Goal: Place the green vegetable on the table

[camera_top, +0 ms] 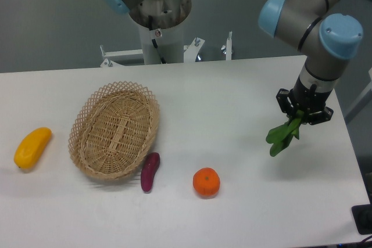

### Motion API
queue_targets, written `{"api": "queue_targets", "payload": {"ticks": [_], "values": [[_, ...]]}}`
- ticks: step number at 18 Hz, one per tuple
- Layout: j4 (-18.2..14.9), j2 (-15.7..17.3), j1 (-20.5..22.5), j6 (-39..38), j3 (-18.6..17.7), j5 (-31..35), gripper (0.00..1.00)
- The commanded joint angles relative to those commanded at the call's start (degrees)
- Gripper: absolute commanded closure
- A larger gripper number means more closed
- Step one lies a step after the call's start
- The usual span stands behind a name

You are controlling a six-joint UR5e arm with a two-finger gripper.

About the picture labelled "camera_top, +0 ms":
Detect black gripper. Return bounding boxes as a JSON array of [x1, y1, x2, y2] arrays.
[[276, 77, 334, 125]]

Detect green bok choy vegetable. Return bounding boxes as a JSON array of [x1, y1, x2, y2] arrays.
[[265, 110, 305, 157]]

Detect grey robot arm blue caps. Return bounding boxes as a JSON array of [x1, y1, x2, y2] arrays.
[[105, 0, 363, 125]]

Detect orange tangerine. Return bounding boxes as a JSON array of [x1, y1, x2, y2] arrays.
[[192, 167, 220, 197]]

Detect black device at table corner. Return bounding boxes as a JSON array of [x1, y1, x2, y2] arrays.
[[351, 204, 371, 235]]

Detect purple sweet potato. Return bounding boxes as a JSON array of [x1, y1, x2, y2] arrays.
[[141, 152, 160, 192]]

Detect oval wicker basket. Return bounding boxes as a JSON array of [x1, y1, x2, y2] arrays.
[[68, 81, 160, 181]]

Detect yellow mango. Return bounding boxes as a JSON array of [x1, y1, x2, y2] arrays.
[[13, 127, 52, 169]]

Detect white frame at right edge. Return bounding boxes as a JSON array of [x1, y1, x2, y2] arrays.
[[344, 68, 372, 125]]

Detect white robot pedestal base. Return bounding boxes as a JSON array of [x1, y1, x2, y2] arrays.
[[99, 0, 234, 67]]

